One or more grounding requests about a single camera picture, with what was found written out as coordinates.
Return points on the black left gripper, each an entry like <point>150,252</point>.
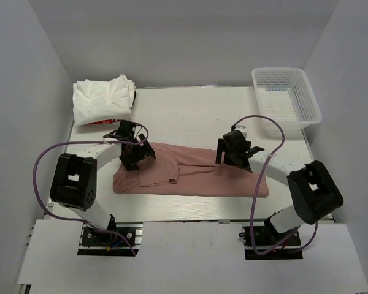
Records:
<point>145,151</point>

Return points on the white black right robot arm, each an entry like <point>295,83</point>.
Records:
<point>313,192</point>

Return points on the pink t shirt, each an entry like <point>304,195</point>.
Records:
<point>180,170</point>

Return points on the white folded t shirt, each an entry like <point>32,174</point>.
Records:
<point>99,100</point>

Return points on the red folded shirt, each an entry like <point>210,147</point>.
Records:
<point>106,121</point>

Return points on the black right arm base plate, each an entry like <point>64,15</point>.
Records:
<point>289,250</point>

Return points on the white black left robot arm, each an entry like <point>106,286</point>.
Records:
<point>74,183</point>

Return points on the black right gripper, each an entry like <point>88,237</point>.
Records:
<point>222,147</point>

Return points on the white perforated plastic basket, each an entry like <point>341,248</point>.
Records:
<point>285,95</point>

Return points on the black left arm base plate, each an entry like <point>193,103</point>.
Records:
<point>96,244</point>

